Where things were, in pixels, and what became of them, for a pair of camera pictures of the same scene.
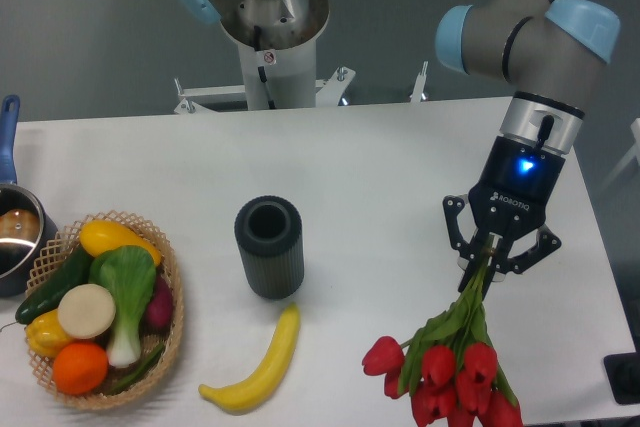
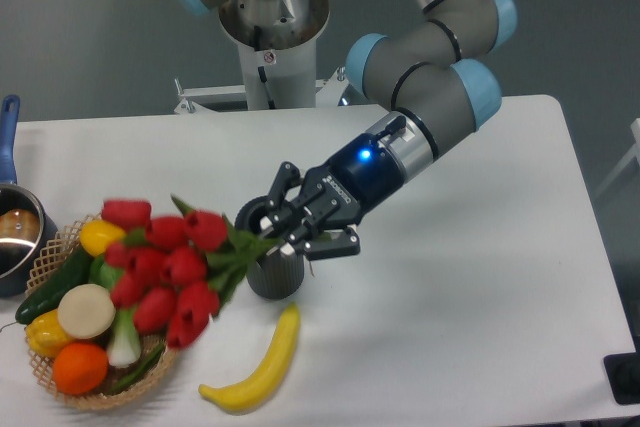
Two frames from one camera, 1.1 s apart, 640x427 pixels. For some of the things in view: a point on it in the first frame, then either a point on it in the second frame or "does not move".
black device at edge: (623, 374) does not move
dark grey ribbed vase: (269, 234) does not move
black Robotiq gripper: (511, 196) -> (333, 195)
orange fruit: (80, 368) does not move
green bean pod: (136, 376) does not move
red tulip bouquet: (449, 367) -> (172, 273)
